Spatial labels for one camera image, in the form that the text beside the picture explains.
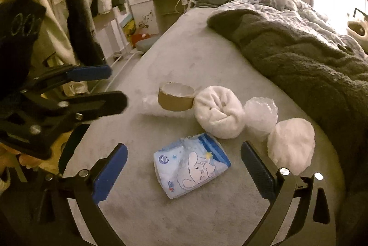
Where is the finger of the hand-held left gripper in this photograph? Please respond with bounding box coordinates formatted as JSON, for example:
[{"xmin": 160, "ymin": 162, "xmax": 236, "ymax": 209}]
[
  {"xmin": 0, "ymin": 90, "xmax": 128, "ymax": 161},
  {"xmin": 21, "ymin": 64, "xmax": 113, "ymax": 95}
]

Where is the beige coat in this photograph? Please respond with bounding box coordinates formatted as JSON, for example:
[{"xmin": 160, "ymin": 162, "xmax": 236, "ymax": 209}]
[{"xmin": 29, "ymin": 2, "xmax": 87, "ymax": 97}]

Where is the blue patterned duvet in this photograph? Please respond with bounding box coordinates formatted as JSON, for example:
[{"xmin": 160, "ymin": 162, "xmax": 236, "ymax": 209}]
[{"xmin": 218, "ymin": 0, "xmax": 368, "ymax": 58}]

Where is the clear bubble wrap ball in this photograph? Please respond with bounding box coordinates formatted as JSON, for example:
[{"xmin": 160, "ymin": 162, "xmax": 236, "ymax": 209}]
[{"xmin": 244, "ymin": 97, "xmax": 278, "ymax": 143}]

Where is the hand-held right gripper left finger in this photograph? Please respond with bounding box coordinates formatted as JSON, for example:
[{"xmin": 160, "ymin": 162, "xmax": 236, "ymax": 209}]
[{"xmin": 29, "ymin": 143, "xmax": 130, "ymax": 246}]

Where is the red object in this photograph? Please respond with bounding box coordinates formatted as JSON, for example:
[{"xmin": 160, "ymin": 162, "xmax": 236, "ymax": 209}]
[{"xmin": 132, "ymin": 33, "xmax": 150, "ymax": 47}]

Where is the grey cushioned stool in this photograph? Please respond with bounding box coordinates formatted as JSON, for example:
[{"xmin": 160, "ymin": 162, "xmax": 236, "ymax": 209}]
[{"xmin": 135, "ymin": 36, "xmax": 160, "ymax": 51}]

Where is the yellow picture book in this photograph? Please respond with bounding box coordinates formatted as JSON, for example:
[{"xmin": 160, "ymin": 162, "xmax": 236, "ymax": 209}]
[{"xmin": 122, "ymin": 17, "xmax": 137, "ymax": 40}]

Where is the white round cloth ball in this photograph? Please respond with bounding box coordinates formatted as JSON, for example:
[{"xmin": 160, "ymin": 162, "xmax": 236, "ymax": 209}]
[{"xmin": 267, "ymin": 118, "xmax": 316, "ymax": 176}]

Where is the person's left hand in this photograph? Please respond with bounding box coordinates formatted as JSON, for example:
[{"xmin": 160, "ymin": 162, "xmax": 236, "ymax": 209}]
[{"xmin": 0, "ymin": 148, "xmax": 38, "ymax": 175}]

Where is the white clothes rack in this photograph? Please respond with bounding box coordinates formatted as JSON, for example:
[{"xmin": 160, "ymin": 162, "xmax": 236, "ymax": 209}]
[{"xmin": 113, "ymin": 51, "xmax": 143, "ymax": 63}]

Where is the cardboard tape core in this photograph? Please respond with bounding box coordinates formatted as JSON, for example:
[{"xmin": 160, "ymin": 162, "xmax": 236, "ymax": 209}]
[{"xmin": 158, "ymin": 82, "xmax": 196, "ymax": 112}]

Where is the dark grey fuzzy blanket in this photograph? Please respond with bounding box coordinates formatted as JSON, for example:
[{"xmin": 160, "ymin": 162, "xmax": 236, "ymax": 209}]
[{"xmin": 207, "ymin": 9, "xmax": 368, "ymax": 193}]

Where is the person's left forearm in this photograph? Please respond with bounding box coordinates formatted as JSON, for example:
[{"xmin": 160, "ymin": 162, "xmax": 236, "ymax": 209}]
[{"xmin": 0, "ymin": 173, "xmax": 13, "ymax": 195}]

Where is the grey bed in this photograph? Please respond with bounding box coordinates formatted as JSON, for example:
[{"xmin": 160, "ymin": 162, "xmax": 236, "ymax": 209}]
[{"xmin": 60, "ymin": 0, "xmax": 368, "ymax": 246}]

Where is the white towel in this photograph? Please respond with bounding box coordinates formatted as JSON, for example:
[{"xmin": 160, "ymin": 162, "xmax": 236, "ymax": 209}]
[{"xmin": 193, "ymin": 86, "xmax": 245, "ymax": 140}]

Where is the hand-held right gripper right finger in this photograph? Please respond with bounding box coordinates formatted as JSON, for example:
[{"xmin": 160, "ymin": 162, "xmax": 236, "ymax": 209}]
[{"xmin": 240, "ymin": 141, "xmax": 337, "ymax": 246}]

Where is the blue white printed packet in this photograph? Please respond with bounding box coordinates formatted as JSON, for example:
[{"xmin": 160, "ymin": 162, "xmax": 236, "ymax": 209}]
[{"xmin": 153, "ymin": 132, "xmax": 232, "ymax": 200}]

